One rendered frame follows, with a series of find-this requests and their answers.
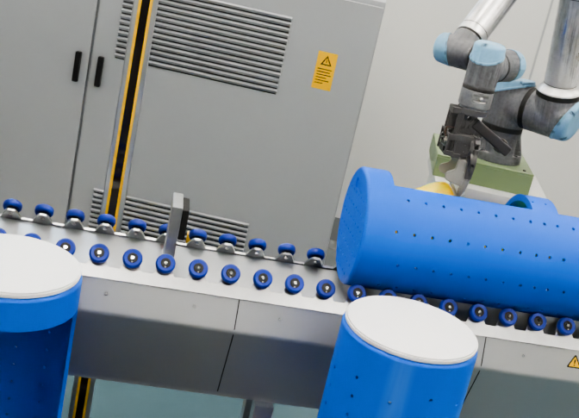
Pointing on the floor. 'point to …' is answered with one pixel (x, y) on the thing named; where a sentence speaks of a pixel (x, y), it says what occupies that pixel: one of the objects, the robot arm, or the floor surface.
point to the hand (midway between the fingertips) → (459, 189)
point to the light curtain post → (123, 140)
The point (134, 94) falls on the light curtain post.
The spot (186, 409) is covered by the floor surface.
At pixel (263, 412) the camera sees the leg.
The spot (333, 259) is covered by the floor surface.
